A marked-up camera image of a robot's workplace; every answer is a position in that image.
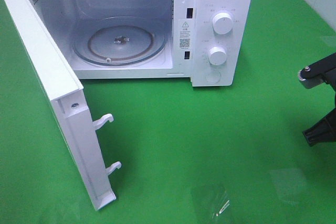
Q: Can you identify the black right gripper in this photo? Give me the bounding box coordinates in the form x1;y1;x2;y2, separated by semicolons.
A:
302;68;336;146

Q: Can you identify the round white door button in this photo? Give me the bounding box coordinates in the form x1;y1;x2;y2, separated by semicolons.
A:
205;71;222;84

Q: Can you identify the white microwave knob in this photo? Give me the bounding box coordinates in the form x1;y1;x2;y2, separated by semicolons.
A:
212;12;234;35
208;46;227;66

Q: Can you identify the white microwave door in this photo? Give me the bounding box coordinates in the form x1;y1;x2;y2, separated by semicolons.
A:
4;0;121;210

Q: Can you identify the white microwave oven body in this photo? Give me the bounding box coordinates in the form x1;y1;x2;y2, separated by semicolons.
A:
31;0;250;87

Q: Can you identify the glass microwave turntable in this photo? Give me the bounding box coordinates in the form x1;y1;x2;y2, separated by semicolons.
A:
73;16;171;67

